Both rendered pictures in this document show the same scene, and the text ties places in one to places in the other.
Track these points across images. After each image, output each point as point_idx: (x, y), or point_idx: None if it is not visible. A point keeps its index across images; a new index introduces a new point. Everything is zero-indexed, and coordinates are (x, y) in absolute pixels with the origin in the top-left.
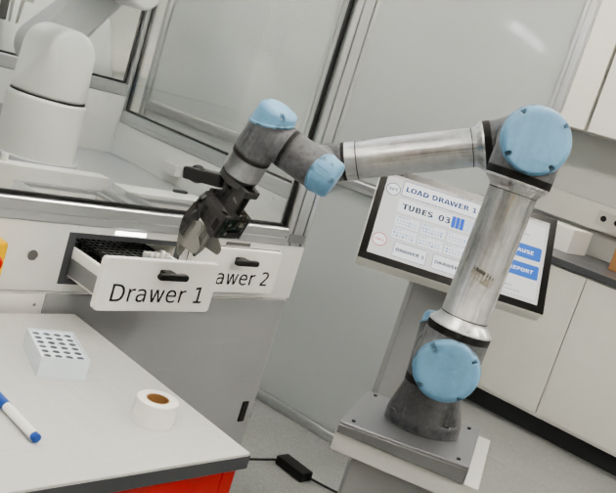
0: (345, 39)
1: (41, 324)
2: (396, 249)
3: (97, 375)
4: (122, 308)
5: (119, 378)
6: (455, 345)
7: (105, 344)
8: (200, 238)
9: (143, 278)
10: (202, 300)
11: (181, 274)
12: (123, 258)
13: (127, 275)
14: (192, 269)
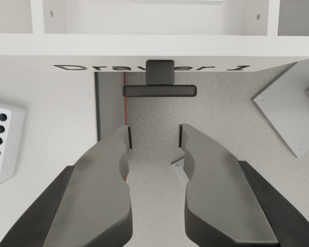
0: None
1: (26, 33)
2: None
3: (33, 166)
4: (97, 71)
5: (55, 174)
6: None
7: (82, 95)
8: (184, 161)
9: (111, 62)
10: (248, 69)
11: (180, 88)
12: (35, 53)
13: (71, 61)
14: (231, 58)
